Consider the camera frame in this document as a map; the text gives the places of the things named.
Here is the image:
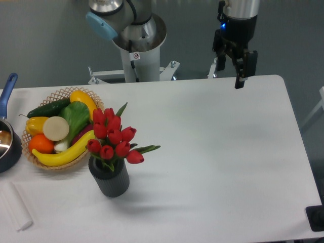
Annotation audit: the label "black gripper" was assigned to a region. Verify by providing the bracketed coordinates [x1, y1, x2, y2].
[212, 15, 258, 89]

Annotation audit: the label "red tulip bouquet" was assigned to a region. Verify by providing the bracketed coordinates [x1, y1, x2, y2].
[86, 104, 160, 172]

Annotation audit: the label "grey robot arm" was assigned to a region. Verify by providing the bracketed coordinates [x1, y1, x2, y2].
[86, 1, 260, 89]

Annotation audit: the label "dark grey ribbed vase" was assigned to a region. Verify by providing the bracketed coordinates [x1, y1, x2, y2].
[88, 156, 130, 197]

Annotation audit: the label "yellow squash in basket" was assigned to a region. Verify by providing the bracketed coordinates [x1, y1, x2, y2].
[70, 90, 98, 120]

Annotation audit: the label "green bok choy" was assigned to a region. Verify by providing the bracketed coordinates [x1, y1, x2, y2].
[54, 101, 90, 153]

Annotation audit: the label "black device at edge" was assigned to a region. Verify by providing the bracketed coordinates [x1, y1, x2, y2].
[305, 205, 323, 232]

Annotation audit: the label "purple eggplant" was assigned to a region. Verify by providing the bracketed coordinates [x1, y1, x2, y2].
[70, 124, 93, 145]

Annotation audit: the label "woven wicker basket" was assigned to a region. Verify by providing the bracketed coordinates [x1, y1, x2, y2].
[21, 87, 104, 171]

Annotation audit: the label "long yellow squash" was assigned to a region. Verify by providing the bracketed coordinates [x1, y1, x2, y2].
[32, 130, 95, 167]

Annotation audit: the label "green cucumber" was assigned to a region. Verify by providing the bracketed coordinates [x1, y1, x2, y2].
[19, 98, 70, 118]

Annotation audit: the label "beige round disc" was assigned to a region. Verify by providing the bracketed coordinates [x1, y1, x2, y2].
[43, 116, 69, 141]

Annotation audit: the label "yellow bell pepper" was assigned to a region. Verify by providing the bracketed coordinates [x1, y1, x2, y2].
[25, 116, 49, 136]

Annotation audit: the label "orange fruit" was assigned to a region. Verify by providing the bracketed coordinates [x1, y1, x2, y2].
[28, 134, 54, 154]

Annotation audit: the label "white rolled cloth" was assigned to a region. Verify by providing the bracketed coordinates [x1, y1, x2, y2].
[1, 182, 33, 232]

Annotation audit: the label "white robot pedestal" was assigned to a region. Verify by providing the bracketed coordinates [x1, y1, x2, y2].
[88, 45, 180, 85]

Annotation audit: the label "white frame at right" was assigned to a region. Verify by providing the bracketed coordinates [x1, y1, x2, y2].
[300, 87, 323, 134]

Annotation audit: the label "blue handled saucepan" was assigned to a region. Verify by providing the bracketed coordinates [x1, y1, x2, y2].
[1, 73, 22, 173]

